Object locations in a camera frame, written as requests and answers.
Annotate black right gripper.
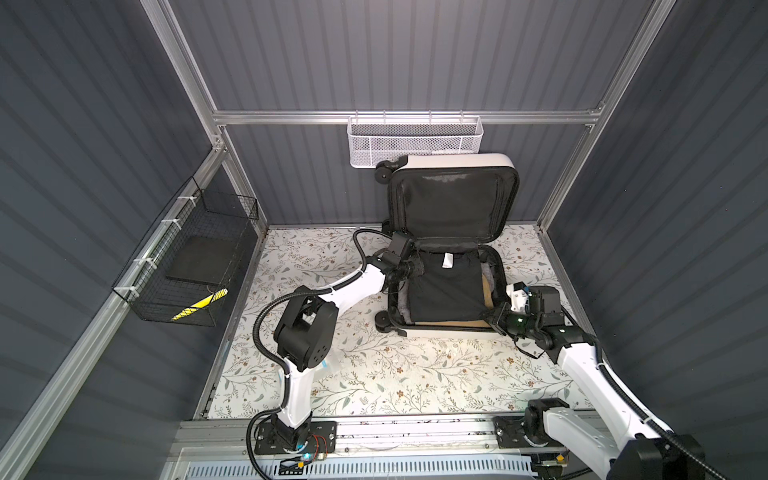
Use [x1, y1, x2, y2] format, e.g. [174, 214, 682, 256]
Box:
[480, 301, 539, 340]

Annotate yellow black striped item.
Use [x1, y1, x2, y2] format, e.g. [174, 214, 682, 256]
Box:
[171, 288, 228, 322]

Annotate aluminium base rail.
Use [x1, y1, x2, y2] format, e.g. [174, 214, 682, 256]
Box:
[158, 410, 682, 480]

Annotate black wire mesh basket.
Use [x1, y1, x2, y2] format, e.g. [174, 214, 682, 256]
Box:
[113, 178, 260, 327]

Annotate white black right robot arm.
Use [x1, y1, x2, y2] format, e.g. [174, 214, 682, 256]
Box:
[482, 282, 720, 479]

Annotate black pad in basket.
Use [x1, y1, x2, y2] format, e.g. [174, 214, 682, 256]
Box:
[166, 236, 238, 286]

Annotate white hard-shell suitcase black lining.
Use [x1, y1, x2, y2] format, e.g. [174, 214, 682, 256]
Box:
[374, 153, 520, 337]

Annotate black right corrugated cable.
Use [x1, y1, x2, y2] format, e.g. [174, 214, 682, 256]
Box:
[557, 305, 730, 480]

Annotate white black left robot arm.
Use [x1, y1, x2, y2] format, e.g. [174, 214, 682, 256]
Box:
[270, 228, 415, 450]

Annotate tan shorts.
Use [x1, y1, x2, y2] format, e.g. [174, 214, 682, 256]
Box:
[408, 273, 494, 327]

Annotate white wire mesh basket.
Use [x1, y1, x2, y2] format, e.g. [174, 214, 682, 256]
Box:
[346, 113, 484, 169]

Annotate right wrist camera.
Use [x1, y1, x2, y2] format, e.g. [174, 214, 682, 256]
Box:
[506, 282, 531, 314]

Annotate floral table mat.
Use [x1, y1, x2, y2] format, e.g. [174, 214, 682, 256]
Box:
[207, 228, 590, 419]

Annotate black t-shirt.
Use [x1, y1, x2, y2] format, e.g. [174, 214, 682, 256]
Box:
[408, 251, 486, 323]

